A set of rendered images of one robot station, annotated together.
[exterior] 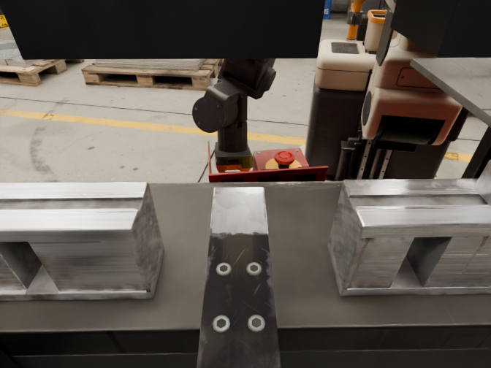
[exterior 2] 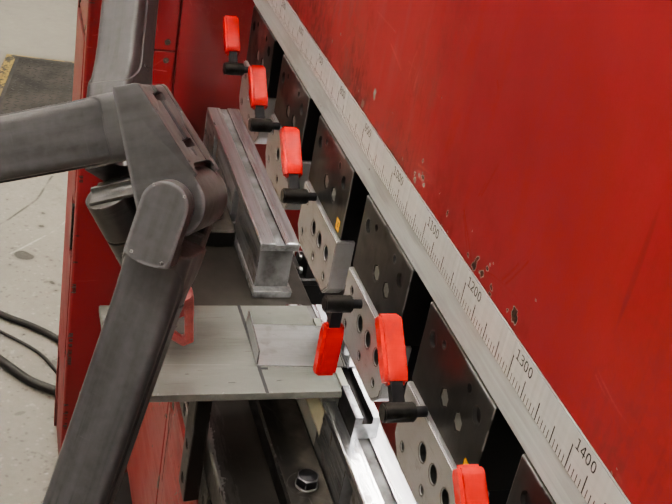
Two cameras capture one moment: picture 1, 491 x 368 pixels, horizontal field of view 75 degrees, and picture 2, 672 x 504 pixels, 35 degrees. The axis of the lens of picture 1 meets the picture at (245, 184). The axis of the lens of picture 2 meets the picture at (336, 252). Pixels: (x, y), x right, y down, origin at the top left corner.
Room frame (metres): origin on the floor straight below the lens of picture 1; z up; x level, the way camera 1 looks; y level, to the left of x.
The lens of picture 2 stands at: (0.60, 0.70, 1.74)
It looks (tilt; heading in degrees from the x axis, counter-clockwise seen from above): 29 degrees down; 250
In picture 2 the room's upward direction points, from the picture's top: 11 degrees clockwise
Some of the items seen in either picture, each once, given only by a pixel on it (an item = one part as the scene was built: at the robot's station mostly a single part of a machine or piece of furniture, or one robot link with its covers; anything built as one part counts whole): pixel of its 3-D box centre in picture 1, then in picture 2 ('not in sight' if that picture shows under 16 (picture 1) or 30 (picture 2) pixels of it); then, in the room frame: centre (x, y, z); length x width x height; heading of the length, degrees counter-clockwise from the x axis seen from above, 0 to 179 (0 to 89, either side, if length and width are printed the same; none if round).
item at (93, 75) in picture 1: (158, 66); not in sight; (3.29, 0.88, 0.07); 1.20 x 0.81 x 0.14; 82
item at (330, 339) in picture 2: not in sight; (336, 336); (0.27, -0.18, 1.12); 0.04 x 0.02 x 0.10; 1
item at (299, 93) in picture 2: not in sight; (314, 135); (0.21, -0.56, 1.18); 0.15 x 0.09 x 0.17; 91
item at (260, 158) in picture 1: (260, 184); not in sight; (0.50, -0.03, 0.75); 0.20 x 0.16 x 0.18; 97
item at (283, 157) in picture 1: (283, 162); not in sight; (0.51, -0.08, 0.79); 0.04 x 0.04 x 0.04
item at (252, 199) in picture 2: not in sight; (245, 193); (0.21, -0.89, 0.92); 0.50 x 0.06 x 0.10; 91
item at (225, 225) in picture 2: not in sight; (204, 195); (0.27, -0.94, 0.89); 0.30 x 0.05 x 0.03; 91
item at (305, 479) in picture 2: not in sight; (307, 479); (0.26, -0.20, 0.91); 0.03 x 0.03 x 0.02
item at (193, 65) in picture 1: (156, 52); not in sight; (3.30, 0.89, 0.20); 1.01 x 0.63 x 0.12; 82
